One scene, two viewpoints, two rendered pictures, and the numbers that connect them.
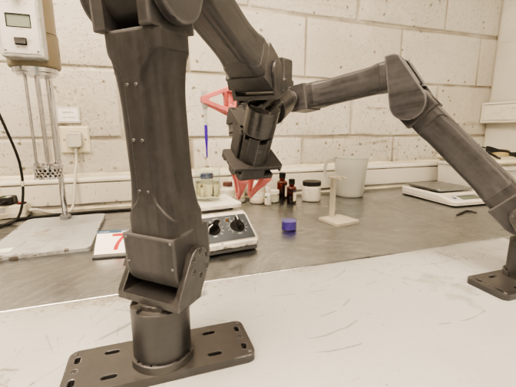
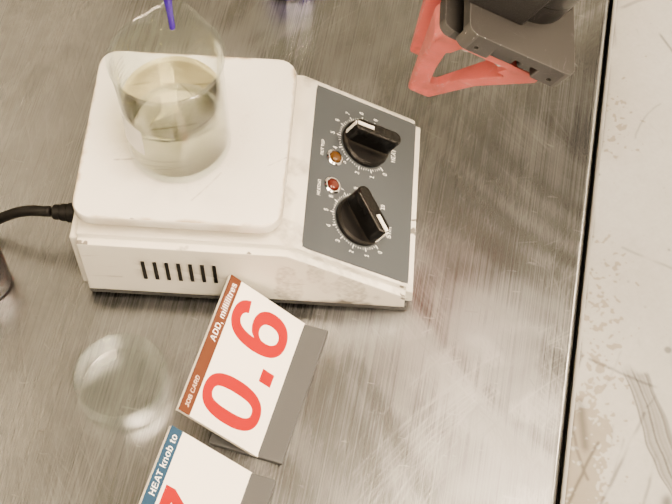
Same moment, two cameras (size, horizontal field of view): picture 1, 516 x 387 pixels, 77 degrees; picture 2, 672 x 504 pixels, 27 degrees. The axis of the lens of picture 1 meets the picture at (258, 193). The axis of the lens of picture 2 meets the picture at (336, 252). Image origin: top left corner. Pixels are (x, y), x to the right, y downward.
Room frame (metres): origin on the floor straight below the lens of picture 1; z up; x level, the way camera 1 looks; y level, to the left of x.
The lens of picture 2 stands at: (0.47, 0.49, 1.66)
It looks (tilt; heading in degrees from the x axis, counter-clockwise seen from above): 59 degrees down; 299
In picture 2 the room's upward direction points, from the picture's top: straight up
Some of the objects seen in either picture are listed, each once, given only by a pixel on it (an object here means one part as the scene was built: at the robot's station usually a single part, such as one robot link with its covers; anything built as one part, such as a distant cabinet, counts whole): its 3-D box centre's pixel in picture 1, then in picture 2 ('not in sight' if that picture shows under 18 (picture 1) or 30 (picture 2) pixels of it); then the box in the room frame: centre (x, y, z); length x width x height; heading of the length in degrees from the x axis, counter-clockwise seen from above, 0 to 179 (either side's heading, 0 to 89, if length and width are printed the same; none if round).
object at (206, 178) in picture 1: (208, 184); (174, 98); (0.77, 0.12, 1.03); 0.07 x 0.06 x 0.08; 114
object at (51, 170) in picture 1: (42, 125); not in sight; (0.78, 0.51, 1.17); 0.07 x 0.07 x 0.25
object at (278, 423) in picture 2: not in sight; (254, 369); (0.68, 0.20, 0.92); 0.09 x 0.06 x 0.04; 102
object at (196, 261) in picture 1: (161, 271); not in sight; (0.34, 0.11, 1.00); 0.09 x 0.06 x 0.06; 65
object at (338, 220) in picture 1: (339, 199); not in sight; (0.89, -0.23, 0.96); 0.08 x 0.08 x 0.13; 30
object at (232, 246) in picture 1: (214, 222); (236, 182); (0.75, 0.10, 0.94); 0.22 x 0.13 x 0.08; 25
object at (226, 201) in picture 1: (210, 202); (188, 138); (0.77, 0.11, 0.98); 0.12 x 0.12 x 0.01; 25
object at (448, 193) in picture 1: (444, 192); not in sight; (1.20, -0.70, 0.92); 0.26 x 0.19 x 0.05; 17
